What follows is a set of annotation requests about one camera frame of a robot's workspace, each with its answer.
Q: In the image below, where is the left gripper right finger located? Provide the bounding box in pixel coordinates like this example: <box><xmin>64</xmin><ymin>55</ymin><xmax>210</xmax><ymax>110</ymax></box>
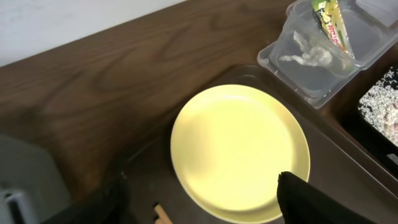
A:
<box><xmin>277</xmin><ymin>172</ymin><xmax>373</xmax><ymax>224</ymax></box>

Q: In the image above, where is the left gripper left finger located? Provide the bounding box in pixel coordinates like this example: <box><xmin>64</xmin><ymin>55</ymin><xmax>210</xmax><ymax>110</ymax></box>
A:
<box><xmin>43</xmin><ymin>176</ymin><xmax>129</xmax><ymax>224</ymax></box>

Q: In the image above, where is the white tissue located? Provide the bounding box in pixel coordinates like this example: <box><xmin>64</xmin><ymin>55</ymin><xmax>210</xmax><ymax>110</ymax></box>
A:
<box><xmin>279</xmin><ymin>31</ymin><xmax>333</xmax><ymax>67</ymax></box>

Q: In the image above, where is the green yellow snack wrapper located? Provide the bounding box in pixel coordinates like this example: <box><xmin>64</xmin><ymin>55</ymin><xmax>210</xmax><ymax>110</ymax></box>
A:
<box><xmin>311</xmin><ymin>0</ymin><xmax>354</xmax><ymax>58</ymax></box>

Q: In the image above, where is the grey plastic dishwasher rack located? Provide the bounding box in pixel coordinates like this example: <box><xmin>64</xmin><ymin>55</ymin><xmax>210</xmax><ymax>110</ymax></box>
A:
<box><xmin>1</xmin><ymin>135</ymin><xmax>72</xmax><ymax>223</ymax></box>

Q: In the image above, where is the spilled rice food waste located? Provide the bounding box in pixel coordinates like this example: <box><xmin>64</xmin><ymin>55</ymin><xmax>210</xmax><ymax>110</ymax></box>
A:
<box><xmin>358</xmin><ymin>67</ymin><xmax>397</xmax><ymax>146</ymax></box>

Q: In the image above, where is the dark brown serving tray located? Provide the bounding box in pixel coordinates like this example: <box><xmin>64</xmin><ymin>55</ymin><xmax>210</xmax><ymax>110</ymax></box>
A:
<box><xmin>119</xmin><ymin>65</ymin><xmax>397</xmax><ymax>223</ymax></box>

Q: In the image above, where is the wooden chopstick right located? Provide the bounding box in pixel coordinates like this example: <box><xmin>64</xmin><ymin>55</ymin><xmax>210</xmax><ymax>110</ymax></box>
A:
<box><xmin>154</xmin><ymin>203</ymin><xmax>173</xmax><ymax>224</ymax></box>

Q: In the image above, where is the yellow round plate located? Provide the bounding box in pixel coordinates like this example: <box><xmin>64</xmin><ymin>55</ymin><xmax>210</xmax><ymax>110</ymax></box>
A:
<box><xmin>170</xmin><ymin>85</ymin><xmax>310</xmax><ymax>223</ymax></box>

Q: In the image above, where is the black rectangular tray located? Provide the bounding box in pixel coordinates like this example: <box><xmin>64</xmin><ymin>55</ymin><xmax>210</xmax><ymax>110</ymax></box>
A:
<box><xmin>336</xmin><ymin>62</ymin><xmax>397</xmax><ymax>177</ymax></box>

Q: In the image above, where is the clear plastic bin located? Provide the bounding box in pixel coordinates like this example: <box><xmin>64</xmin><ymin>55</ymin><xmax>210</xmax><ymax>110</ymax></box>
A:
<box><xmin>257</xmin><ymin>1</ymin><xmax>397</xmax><ymax>108</ymax></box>

